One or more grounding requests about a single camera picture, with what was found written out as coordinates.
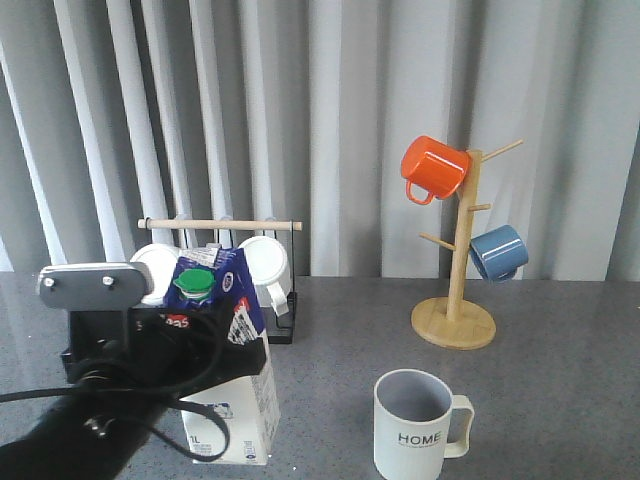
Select white ribbed mug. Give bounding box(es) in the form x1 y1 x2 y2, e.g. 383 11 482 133
240 236 292 316

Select blue enamel mug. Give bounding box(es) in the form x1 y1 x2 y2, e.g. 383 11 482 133
469 225 529 282

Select wooden mug tree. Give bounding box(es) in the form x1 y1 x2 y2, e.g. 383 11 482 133
411 139 524 350

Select white HOME mug grey inside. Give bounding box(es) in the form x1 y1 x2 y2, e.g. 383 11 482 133
373 369 475 479

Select black wire mug rack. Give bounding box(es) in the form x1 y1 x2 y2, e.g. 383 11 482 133
138 218 302 344

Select grey pleated curtain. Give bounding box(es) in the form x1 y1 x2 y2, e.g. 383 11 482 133
1 1 639 281

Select orange enamel mug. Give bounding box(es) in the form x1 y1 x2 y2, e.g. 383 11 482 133
401 136 471 205

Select white smiley mug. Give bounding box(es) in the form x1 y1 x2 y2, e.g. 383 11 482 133
130 243 181 307

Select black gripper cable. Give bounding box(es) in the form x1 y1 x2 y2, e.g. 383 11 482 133
0 298 237 464

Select blue white milk carton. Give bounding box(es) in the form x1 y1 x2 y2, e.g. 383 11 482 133
164 246 280 465

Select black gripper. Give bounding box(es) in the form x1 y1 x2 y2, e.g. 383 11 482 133
1 262 266 479

